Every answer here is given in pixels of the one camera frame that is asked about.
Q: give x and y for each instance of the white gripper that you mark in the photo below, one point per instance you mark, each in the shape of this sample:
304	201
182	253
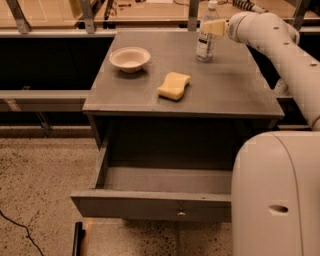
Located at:
234	28

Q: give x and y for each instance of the clear plastic water bottle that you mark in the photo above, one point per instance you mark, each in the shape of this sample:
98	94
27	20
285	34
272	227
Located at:
206	41

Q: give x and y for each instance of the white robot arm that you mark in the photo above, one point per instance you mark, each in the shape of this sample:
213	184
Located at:
275	191

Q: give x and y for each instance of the metal drawer knob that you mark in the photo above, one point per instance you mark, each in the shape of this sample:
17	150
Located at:
181	214

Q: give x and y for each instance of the grey open top drawer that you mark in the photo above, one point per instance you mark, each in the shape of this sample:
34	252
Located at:
140	175

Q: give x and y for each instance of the white power strip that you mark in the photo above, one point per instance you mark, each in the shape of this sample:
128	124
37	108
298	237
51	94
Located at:
247	5

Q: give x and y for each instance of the yellow sponge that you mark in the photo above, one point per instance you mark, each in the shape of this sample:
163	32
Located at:
173	86

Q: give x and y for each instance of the white bowl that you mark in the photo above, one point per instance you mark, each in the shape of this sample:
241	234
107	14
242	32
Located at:
130	59

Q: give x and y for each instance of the grey cabinet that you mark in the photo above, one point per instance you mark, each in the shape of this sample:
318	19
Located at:
151	92

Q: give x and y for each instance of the black bar on floor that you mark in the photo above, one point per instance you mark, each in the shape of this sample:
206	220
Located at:
79	234

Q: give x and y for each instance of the grey metal rail frame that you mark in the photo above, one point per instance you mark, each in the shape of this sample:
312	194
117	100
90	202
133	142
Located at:
49	48

